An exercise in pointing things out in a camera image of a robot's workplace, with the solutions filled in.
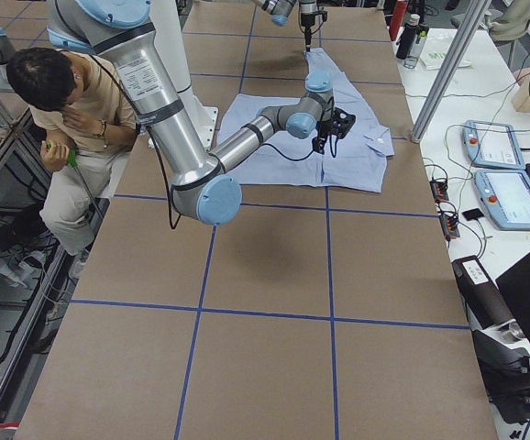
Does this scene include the clear water bottle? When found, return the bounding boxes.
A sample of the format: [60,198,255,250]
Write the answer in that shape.
[403,25,429,69]

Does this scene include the lower teach pendant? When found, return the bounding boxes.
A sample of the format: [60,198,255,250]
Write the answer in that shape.
[473,169,530,231]

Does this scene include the blue striped button-up shirt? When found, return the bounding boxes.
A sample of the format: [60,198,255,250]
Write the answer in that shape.
[217,48,395,193]

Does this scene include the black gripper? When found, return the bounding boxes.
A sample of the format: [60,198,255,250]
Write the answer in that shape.
[299,12,326,51]
[312,107,355,153]

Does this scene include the black water bottle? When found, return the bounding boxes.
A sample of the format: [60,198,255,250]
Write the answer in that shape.
[395,14,421,61]

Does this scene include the red bottle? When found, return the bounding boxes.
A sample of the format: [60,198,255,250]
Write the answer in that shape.
[389,0,408,41]

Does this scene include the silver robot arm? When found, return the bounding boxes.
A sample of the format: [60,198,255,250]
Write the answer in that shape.
[48,1,356,225]
[252,0,327,52]

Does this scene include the upper teach pendant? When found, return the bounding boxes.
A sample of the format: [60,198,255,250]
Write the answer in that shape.
[461,120,525,170]

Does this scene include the aluminium frame post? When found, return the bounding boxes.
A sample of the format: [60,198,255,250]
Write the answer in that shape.
[411,0,491,144]

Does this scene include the teach pendant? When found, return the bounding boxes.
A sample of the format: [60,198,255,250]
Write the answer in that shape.
[461,120,525,170]
[473,169,530,231]

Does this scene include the person in beige shirt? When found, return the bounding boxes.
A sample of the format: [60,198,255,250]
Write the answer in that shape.
[6,47,138,279]

